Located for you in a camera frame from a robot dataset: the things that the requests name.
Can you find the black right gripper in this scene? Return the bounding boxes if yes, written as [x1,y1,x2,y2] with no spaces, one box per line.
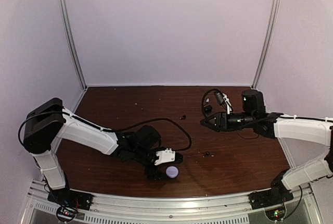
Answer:
[200,111,256,132]

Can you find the lilac earbud charging case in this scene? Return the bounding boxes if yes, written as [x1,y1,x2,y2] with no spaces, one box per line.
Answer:
[165,166,179,178]

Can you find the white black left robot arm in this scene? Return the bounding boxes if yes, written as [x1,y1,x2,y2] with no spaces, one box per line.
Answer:
[18,97,183,205]

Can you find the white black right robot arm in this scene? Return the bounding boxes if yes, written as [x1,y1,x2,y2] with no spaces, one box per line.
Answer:
[200,89,332,204]

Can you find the black earbud charging case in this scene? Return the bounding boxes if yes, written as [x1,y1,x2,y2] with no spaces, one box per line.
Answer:
[203,105,213,113]

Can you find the left controller circuit board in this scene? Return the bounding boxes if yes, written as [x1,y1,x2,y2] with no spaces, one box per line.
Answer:
[56,206,79,222]

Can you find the controller circuit board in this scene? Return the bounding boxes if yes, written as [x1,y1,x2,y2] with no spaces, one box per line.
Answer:
[265,207,286,221]
[56,206,79,222]

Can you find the right controller circuit board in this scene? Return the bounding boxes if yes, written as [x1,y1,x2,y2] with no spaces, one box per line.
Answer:
[265,207,286,221]

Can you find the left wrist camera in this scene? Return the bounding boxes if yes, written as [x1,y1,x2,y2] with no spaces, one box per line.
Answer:
[154,148,176,166]

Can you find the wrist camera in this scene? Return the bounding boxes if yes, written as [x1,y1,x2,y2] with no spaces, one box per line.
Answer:
[214,91,233,114]
[154,148,176,166]

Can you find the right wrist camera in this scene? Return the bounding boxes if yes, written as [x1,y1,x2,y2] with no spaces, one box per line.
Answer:
[214,91,233,114]

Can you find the black right camera cable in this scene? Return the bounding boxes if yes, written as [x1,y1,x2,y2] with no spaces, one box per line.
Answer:
[200,88,222,117]

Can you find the black camera cable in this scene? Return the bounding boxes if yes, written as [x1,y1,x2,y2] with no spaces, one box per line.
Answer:
[111,118,193,152]
[200,88,222,117]

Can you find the black left camera cable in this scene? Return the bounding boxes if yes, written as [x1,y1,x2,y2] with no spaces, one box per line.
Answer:
[111,118,193,152]

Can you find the right aluminium corner post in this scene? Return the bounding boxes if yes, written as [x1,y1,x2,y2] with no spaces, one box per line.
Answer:
[251,0,281,89]

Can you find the aluminium corner post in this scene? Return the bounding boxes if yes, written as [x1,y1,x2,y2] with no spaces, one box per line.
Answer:
[251,0,281,89]
[59,0,87,90]

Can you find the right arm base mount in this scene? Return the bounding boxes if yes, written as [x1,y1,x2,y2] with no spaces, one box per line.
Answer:
[248,181,293,210]

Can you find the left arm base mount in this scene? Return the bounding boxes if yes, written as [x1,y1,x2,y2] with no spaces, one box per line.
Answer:
[47,175,93,210]

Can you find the aluminium front rail frame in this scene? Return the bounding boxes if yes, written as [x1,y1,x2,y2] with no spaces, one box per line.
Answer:
[18,180,324,223]

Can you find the left aluminium corner post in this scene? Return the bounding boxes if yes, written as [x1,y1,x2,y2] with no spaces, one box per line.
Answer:
[59,0,87,90]

